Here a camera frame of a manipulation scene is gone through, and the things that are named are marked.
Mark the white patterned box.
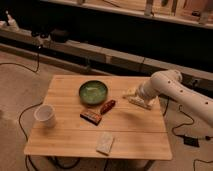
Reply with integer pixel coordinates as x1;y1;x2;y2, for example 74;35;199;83
122;93;154;110

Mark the black power adapter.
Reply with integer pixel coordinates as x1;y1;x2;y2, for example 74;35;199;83
183;136;199;147

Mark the white bottle on ledge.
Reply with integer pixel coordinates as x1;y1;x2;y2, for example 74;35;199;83
6;11;20;31

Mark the green ceramic bowl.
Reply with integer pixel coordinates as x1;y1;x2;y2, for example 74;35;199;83
79;80;108;105

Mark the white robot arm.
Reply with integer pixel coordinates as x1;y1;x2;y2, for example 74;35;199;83
123;70;213;127

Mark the black device on ledge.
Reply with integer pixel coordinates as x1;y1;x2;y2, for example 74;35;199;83
50;29;69;43

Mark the wooden table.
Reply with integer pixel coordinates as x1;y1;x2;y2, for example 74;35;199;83
24;75;172;160

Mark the black cable on floor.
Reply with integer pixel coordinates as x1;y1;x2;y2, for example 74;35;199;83
18;101;81;171

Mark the white cup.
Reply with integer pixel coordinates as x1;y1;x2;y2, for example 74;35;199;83
34;105;56;128

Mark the brown snack bar packet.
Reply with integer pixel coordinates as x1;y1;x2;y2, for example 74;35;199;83
80;110;102;125

